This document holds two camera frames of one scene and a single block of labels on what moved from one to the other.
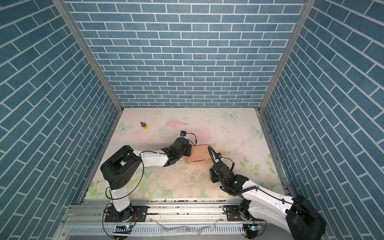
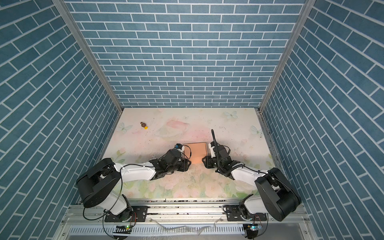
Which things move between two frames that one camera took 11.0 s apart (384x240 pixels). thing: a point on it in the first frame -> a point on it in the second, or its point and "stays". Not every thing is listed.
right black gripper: x=212 y=173 -> x=207 y=163
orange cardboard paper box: x=200 y=154 stays
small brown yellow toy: x=144 y=125 stays
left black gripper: x=188 y=147 -> x=185 y=165
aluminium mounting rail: x=160 y=212 stays
